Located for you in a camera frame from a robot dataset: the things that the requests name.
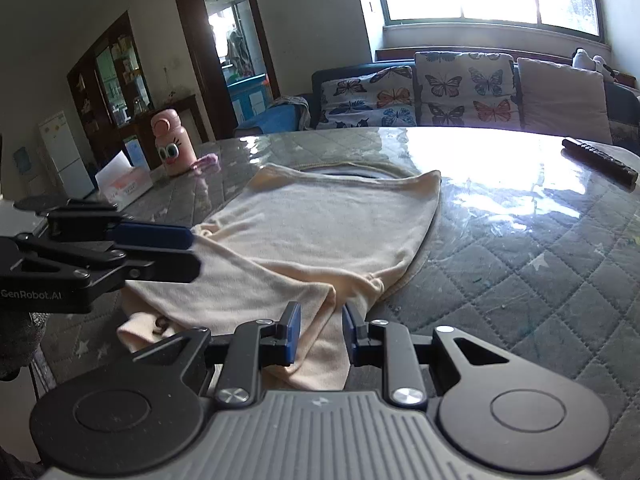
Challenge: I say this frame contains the white plush toy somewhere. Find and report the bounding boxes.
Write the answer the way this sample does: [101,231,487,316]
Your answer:
[571,48,618,83]

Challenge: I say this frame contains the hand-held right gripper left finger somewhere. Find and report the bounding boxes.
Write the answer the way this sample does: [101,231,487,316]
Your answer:
[131,301,302,409]

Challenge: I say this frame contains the black remote control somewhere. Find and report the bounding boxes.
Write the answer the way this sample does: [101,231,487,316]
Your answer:
[561,137,639,186]

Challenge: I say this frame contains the white refrigerator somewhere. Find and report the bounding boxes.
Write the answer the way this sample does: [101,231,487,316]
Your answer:
[39,111,96,201]

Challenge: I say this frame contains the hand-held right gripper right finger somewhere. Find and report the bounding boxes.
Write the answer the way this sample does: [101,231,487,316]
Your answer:
[341,305,517,407]

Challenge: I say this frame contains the dark blue sofa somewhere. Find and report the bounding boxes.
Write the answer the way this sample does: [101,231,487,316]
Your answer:
[311,57,640,153]

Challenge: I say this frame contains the dark wooden door frame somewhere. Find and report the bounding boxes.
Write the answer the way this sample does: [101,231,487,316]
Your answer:
[170,0,281,143]

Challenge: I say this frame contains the butterfly print seat cushion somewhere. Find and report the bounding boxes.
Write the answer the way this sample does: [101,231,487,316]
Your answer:
[318,65,418,130]

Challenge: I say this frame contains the grey cloth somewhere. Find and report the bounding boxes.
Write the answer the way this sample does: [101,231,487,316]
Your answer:
[270,95,313,128]

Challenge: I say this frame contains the plain beige cushion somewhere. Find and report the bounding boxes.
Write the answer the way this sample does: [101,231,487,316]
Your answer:
[516,57,613,145]

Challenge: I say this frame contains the cream long-sleeve garment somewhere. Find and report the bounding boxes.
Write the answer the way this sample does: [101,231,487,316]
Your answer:
[117,162,443,392]

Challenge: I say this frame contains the dark wooden glass cabinet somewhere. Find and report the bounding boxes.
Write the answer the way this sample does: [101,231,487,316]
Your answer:
[66,10,156,171]

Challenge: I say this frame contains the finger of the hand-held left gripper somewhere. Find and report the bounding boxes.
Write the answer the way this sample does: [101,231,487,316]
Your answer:
[15,199,194,251]
[75,242,202,286]

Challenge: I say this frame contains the butterfly print back cushion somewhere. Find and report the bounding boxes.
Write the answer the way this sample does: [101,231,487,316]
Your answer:
[414,51,523,130]

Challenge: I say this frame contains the grey quilted table cover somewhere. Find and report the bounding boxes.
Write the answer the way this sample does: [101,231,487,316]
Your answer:
[30,127,640,480]

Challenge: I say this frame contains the pink cartoon-face bottle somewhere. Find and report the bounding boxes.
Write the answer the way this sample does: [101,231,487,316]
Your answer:
[151,108,220,177]

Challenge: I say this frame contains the blue chair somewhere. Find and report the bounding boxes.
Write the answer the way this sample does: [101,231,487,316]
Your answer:
[234,96,313,137]

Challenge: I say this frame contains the person's left hand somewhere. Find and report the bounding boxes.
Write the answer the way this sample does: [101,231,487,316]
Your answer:
[0,311,49,382]

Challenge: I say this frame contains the white tissue packet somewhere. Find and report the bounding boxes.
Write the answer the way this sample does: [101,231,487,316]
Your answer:
[95,151,155,209]

